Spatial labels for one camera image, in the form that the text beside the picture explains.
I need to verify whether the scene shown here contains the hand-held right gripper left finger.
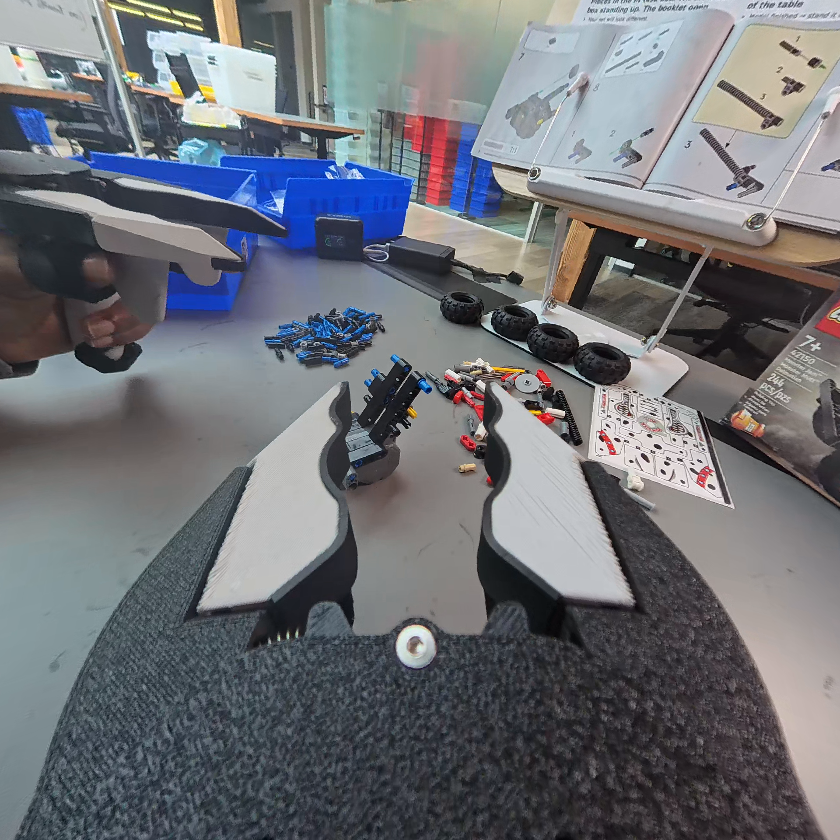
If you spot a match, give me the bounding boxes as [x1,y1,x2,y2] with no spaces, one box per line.
[197,382,358,614]

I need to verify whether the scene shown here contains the black office chairs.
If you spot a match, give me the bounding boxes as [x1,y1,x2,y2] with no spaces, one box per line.
[56,85,139,157]

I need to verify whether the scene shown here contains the person's left hand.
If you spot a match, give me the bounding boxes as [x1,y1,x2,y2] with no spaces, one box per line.
[0,239,154,367]

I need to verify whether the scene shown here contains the toy sticker sheet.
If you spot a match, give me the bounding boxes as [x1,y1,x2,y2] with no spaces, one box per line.
[587,386,736,509]

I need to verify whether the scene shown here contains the printed task instruction sheet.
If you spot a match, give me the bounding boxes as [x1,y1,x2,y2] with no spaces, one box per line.
[571,0,840,30]

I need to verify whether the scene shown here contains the stack of red blue bins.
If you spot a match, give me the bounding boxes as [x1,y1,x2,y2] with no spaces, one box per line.
[377,112,501,219]

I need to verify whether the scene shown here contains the clear plastic bag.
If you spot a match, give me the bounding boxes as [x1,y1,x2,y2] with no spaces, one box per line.
[226,172,290,214]

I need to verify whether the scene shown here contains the black power adapter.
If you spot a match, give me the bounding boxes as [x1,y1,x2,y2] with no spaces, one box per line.
[387,239,457,274]

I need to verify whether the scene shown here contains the white book stand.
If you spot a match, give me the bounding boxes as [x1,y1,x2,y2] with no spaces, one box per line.
[481,71,840,398]

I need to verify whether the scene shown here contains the pile of blue black pins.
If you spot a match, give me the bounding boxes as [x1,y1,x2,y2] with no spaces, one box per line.
[264,305,386,366]

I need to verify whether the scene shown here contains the large blue plastic bin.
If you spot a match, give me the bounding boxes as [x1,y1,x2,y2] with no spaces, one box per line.
[72,151,260,312]

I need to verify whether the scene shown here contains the toy set cardboard box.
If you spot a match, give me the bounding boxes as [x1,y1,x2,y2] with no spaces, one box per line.
[718,272,840,506]

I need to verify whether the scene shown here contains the black office chair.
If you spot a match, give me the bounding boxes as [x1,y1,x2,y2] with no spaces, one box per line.
[682,252,821,362]

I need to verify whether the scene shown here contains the black rubber toy tyre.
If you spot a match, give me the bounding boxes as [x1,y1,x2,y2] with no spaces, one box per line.
[527,323,580,362]
[574,343,632,385]
[440,290,485,324]
[491,304,539,341]

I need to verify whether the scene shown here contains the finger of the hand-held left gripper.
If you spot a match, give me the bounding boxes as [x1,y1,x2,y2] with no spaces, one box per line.
[84,199,249,287]
[88,167,290,238]

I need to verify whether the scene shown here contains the whiteboard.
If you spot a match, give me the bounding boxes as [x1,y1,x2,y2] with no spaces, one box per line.
[0,0,109,63]

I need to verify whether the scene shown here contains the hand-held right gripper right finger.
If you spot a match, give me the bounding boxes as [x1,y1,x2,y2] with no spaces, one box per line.
[481,382,636,631]

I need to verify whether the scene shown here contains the white storage box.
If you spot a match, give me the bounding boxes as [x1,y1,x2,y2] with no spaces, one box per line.
[200,41,278,116]

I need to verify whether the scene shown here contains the building instruction booklet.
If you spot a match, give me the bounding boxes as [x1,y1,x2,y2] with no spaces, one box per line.
[471,8,840,234]

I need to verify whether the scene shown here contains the partly built toy model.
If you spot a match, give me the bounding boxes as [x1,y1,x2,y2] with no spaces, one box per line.
[343,354,435,490]

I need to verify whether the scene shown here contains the long wooden office desk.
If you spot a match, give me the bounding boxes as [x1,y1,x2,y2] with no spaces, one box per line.
[128,82,365,158]

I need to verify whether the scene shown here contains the black adapter cable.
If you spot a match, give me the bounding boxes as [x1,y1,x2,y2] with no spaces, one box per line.
[453,259,526,284]

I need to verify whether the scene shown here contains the black coil spring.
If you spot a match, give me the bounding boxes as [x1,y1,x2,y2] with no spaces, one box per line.
[554,390,584,447]

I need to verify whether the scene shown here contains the small black box device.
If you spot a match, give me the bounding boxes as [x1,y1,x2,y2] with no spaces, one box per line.
[315,215,365,262]

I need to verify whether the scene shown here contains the pile of mixed toy parts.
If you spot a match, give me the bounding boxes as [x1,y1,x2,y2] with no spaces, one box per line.
[427,357,585,460]

